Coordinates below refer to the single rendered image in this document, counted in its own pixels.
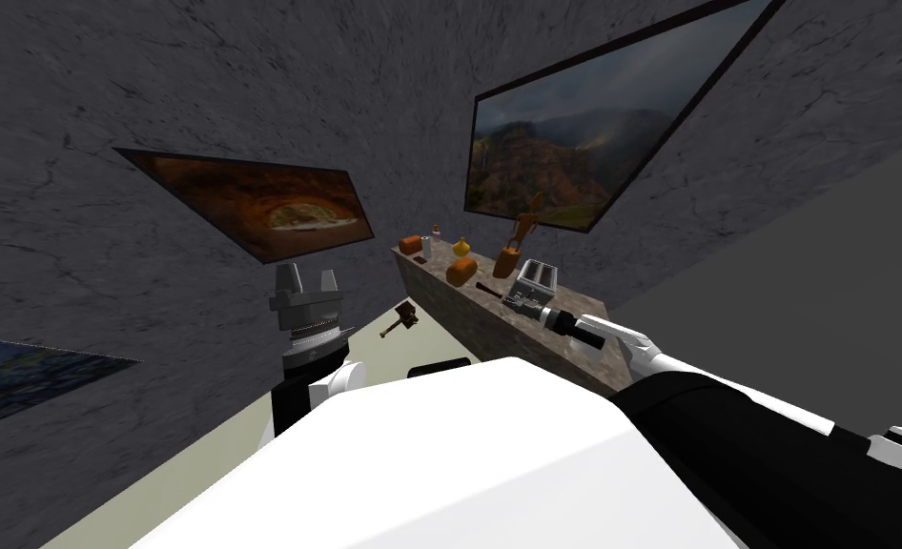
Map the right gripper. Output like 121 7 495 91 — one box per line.
502 294 552 325

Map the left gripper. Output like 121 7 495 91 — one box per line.
268 262 345 333

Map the silver toaster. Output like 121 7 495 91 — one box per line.
510 258 560 307

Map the brown wooden figure statue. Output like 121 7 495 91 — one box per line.
492 191 544 280

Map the cave picture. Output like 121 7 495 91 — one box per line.
112 146 377 267

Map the brown wooden mallet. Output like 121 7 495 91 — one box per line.
378 299 421 340

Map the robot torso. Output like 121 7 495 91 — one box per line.
129 356 744 549

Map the mountain landscape picture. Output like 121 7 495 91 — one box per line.
462 0 789 234

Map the blue painting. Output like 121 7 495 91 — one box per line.
0 335 144 437

